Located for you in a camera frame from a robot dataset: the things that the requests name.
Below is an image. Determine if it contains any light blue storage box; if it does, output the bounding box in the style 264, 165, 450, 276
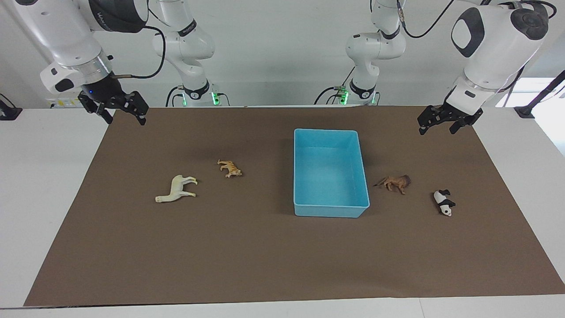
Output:
294, 129, 370, 218

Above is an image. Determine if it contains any brown lion toy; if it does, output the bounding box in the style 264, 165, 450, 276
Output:
373, 174, 412, 195

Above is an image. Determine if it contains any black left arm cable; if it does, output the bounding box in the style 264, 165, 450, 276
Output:
395, 0, 456, 39

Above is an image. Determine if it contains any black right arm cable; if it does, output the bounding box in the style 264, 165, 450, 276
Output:
110, 24, 167, 80

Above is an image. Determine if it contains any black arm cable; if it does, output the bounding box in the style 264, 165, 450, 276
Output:
110, 24, 167, 80
395, 0, 456, 39

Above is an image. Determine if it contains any black left base cable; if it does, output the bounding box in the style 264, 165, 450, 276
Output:
314, 66, 356, 106

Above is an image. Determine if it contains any cream llama toy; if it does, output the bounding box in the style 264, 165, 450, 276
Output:
155, 175, 198, 204

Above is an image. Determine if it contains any black right base cable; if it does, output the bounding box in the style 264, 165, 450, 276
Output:
166, 85, 186, 107

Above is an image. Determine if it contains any orange striped tiger toy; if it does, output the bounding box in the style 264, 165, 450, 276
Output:
217, 159, 243, 178

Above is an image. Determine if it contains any white wall socket box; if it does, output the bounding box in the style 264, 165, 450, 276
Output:
48, 97, 87, 109

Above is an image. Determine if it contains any black table clamp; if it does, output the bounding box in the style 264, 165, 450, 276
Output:
0, 94, 23, 121

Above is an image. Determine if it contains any brown table mat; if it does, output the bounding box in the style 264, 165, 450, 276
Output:
24, 105, 565, 307

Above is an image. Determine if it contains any black base cable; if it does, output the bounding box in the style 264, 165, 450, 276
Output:
314, 66, 356, 106
166, 85, 186, 107

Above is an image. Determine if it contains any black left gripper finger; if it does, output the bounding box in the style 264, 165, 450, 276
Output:
417, 105, 451, 136
449, 116, 472, 135

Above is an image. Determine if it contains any black white panda toy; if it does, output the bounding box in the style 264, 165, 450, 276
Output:
433, 189, 456, 217

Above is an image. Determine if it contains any black angled stand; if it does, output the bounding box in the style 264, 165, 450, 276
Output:
514, 70, 565, 119

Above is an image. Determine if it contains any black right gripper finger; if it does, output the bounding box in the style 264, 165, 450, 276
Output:
116, 91, 149, 126
79, 95, 114, 125

